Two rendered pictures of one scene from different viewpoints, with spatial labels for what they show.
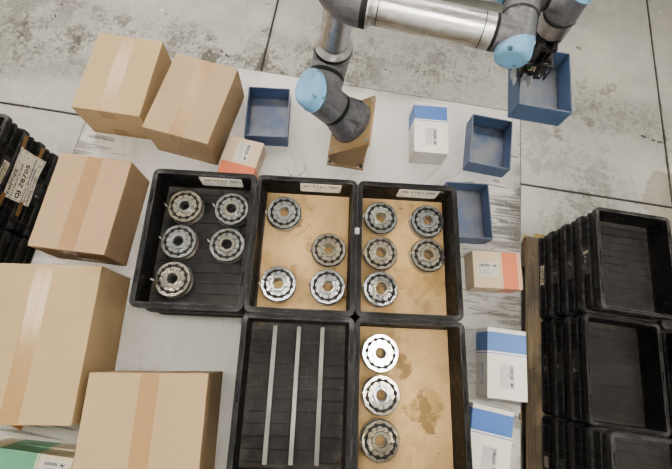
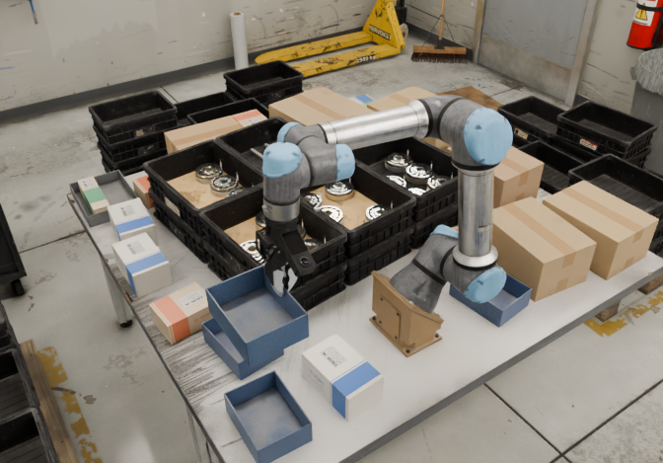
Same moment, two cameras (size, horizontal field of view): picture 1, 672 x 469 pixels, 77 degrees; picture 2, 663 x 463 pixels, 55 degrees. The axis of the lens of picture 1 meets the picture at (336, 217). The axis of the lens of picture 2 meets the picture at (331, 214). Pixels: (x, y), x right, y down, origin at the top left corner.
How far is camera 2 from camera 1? 201 cm
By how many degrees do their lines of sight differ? 71
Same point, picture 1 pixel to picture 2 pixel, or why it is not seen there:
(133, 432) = (337, 113)
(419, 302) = (235, 234)
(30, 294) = not seen: hidden behind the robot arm
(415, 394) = (201, 199)
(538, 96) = (249, 322)
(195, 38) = not seen: outside the picture
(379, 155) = (368, 342)
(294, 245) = (353, 212)
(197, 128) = (501, 215)
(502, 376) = (139, 246)
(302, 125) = (460, 316)
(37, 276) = not seen: hidden behind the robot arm
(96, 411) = (362, 110)
